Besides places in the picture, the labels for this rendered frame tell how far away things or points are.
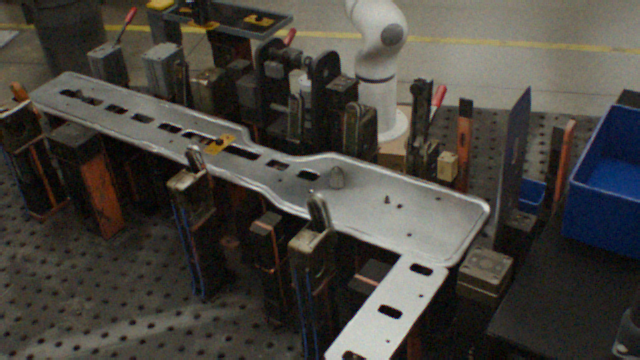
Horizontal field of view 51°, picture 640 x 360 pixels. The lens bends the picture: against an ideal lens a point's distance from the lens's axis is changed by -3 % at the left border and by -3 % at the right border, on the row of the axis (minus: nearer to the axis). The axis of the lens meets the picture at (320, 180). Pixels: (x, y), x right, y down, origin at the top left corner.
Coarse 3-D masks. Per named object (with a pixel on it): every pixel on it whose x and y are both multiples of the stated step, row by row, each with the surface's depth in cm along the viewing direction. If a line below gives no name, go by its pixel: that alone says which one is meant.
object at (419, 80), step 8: (416, 80) 143; (424, 80) 143; (432, 80) 142; (416, 88) 140; (424, 88) 143; (416, 96) 145; (424, 96) 144; (416, 104) 146; (424, 104) 144; (416, 112) 147; (424, 112) 145; (416, 120) 148; (424, 120) 146; (416, 128) 149; (424, 128) 147; (424, 136) 148
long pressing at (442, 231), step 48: (48, 96) 195; (96, 96) 192; (144, 96) 189; (144, 144) 171; (240, 144) 167; (288, 192) 151; (336, 192) 149; (384, 192) 148; (432, 192) 147; (384, 240) 136; (432, 240) 135
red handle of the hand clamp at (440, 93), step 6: (438, 90) 152; (444, 90) 152; (438, 96) 152; (444, 96) 152; (432, 102) 152; (438, 102) 152; (432, 108) 152; (438, 108) 152; (432, 114) 151; (420, 138) 150; (414, 144) 150
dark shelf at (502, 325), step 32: (544, 256) 125; (576, 256) 124; (608, 256) 123; (512, 288) 119; (544, 288) 118; (576, 288) 118; (608, 288) 117; (512, 320) 113; (544, 320) 113; (576, 320) 112; (608, 320) 112; (512, 352) 111; (544, 352) 108; (576, 352) 107; (608, 352) 106
